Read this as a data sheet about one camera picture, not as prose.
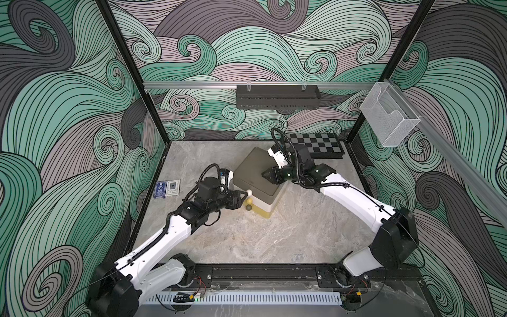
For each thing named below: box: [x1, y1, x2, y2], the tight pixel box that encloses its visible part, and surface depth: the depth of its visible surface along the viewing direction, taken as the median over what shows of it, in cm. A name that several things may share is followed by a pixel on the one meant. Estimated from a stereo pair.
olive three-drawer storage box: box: [233, 146, 289, 219], surface depth 79 cm
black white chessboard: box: [285, 132, 346, 160], surface depth 117 cm
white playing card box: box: [165, 179, 181, 197], surface depth 100 cm
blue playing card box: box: [153, 180, 168, 199], surface depth 99 cm
